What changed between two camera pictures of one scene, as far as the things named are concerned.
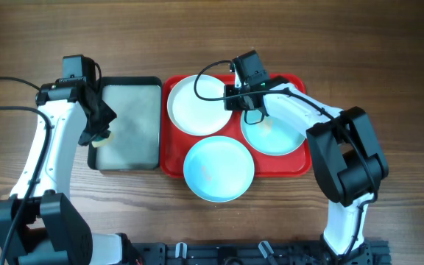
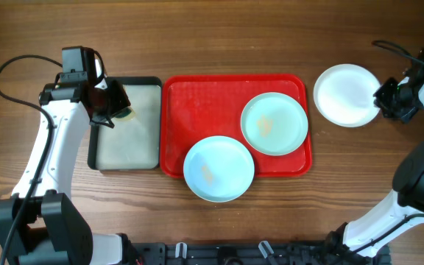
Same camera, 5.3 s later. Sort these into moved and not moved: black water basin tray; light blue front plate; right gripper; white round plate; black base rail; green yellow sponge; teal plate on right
Moved: white round plate; right gripper; green yellow sponge
Not moved: teal plate on right; black water basin tray; black base rail; light blue front plate
